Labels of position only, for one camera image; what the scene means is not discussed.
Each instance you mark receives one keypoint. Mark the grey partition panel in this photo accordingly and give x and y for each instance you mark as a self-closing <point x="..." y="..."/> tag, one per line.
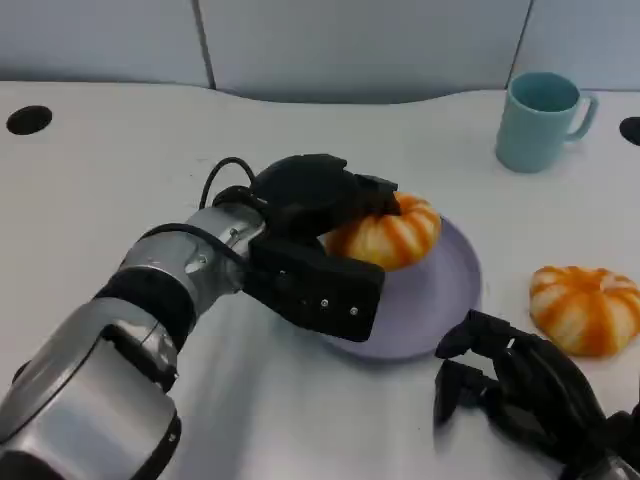
<point x="100" y="40"/>
<point x="360" y="45"/>
<point x="590" y="35"/>

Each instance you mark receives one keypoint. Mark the lilac plate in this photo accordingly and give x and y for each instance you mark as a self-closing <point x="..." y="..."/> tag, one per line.
<point x="440" y="300"/>

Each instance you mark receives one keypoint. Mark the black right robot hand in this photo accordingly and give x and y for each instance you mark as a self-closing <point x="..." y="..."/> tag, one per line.
<point x="545" y="395"/>

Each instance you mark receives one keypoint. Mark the pale green mug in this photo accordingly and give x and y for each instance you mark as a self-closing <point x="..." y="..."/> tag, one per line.
<point x="530" y="135"/>

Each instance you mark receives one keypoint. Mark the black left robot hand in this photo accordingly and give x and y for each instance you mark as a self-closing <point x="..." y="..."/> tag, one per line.
<point x="305" y="195"/>

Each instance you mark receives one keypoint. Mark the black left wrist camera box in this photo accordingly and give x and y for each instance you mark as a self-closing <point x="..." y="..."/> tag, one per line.
<point x="320" y="290"/>

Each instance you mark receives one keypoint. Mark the orange white toy bread roll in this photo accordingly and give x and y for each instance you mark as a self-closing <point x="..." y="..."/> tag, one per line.
<point x="395" y="240"/>
<point x="585" y="310"/>

